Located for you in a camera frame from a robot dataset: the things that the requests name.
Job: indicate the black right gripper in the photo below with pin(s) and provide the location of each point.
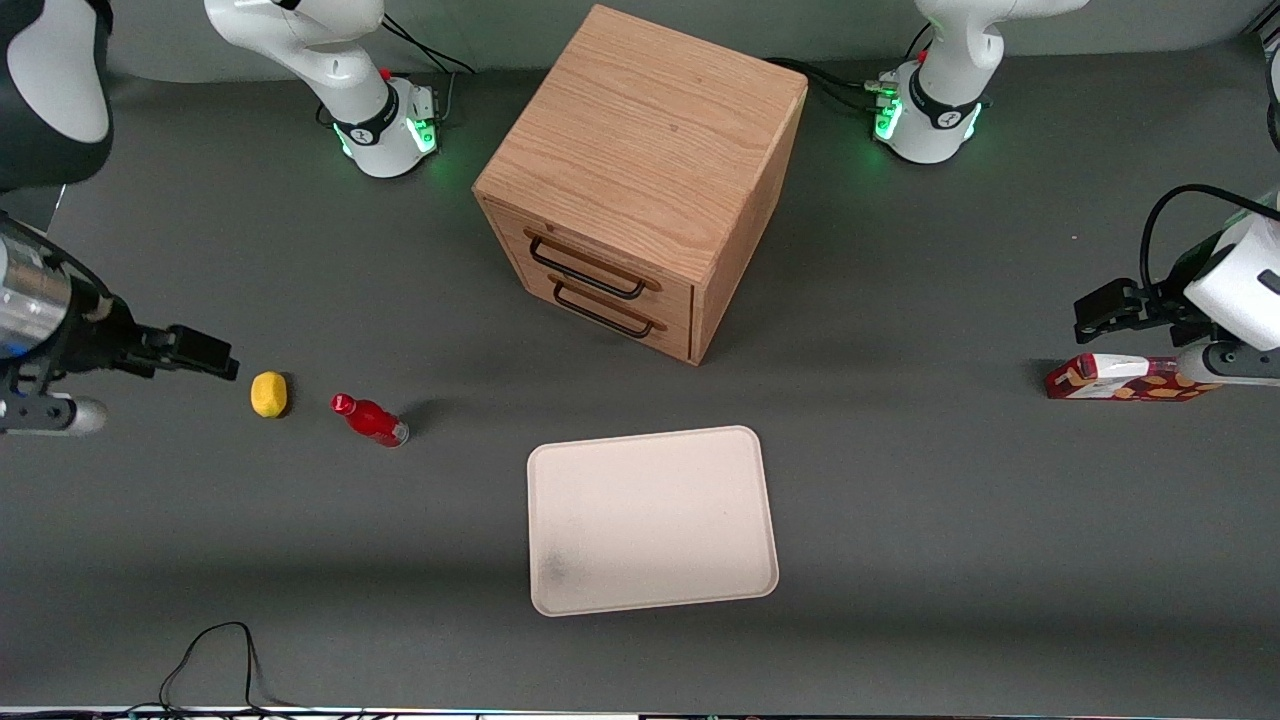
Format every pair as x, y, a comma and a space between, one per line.
108, 338

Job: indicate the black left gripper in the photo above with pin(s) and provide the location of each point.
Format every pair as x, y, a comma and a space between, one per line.
1172, 303

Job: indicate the red coke bottle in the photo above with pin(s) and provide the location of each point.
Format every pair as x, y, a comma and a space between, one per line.
375, 422

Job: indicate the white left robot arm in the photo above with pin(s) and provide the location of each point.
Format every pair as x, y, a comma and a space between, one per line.
960, 50

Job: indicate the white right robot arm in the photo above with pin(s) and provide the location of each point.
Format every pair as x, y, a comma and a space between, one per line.
340, 60

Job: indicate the beige plastic tray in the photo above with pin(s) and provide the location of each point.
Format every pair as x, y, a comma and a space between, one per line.
660, 520

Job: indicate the red cookie box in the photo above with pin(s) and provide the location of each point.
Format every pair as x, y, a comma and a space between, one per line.
1100, 385

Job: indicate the yellow lemon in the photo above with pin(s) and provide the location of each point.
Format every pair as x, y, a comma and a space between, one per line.
268, 395

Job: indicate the wooden drawer front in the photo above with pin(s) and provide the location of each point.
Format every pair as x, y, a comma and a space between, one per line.
672, 293
678, 338

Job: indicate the wooden drawer cabinet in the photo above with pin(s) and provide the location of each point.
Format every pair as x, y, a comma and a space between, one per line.
640, 130

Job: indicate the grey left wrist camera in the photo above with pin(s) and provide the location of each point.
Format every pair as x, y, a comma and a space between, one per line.
1235, 365

